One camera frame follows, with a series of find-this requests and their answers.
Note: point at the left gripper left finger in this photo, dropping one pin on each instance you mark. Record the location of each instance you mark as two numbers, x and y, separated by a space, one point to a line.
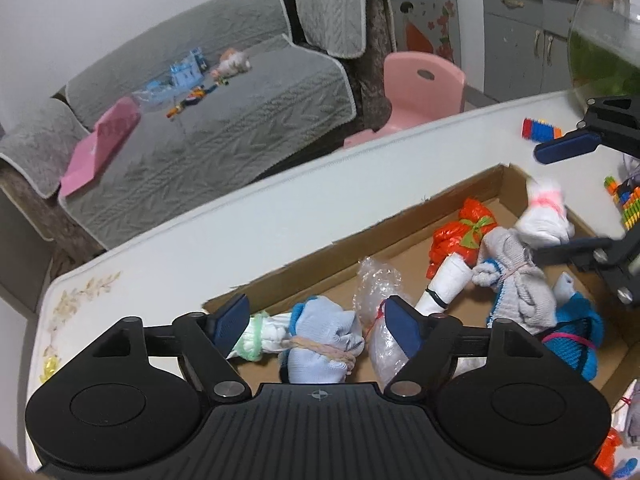
205 342

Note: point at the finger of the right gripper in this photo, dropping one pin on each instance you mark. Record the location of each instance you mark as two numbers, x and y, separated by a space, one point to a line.
584 253
573 144

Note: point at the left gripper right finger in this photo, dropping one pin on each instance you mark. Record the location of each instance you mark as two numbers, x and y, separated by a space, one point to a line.
428 342

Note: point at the white mesh sock bundle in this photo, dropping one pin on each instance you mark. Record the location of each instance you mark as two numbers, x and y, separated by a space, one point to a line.
544 222

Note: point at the light blue sock bundle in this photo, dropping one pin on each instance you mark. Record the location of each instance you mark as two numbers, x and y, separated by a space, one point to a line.
323 343

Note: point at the small coloured block strip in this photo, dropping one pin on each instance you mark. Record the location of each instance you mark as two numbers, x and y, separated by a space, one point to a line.
539 132

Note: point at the purple bag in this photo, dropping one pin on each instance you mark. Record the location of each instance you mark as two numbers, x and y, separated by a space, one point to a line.
632 169

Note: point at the white green sock bundle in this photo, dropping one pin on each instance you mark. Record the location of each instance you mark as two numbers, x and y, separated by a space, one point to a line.
264 334

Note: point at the multicolour block cube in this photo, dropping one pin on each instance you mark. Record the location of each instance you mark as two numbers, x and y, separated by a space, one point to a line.
626 198

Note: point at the clear plastic bag bundle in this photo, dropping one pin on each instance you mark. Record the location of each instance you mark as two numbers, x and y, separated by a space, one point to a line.
377 281

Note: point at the grey sock bundle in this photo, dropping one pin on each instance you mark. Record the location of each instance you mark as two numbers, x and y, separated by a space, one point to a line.
523 295

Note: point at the brown cardboard box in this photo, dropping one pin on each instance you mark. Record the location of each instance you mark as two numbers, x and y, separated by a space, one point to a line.
404 241

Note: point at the orange bundle green ribbon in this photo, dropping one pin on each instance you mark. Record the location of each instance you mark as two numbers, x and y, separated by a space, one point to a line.
461 236

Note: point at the grey cabinet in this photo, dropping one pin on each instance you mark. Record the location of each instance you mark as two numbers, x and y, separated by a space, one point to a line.
526 47

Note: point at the white sock with band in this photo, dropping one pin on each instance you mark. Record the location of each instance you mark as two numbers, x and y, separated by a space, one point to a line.
626 415

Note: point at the pink plastic chair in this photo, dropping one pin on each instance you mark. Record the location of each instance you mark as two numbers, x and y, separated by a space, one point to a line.
421 88

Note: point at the decorated refrigerator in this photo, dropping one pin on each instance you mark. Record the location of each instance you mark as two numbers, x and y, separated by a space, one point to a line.
430 26

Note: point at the grey covered sofa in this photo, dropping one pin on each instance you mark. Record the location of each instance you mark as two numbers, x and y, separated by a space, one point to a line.
315 79

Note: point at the blue toy castle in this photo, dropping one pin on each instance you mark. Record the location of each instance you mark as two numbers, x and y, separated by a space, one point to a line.
190 71

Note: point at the plush toy on sofa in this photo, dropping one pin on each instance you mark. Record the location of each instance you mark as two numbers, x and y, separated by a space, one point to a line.
231 63

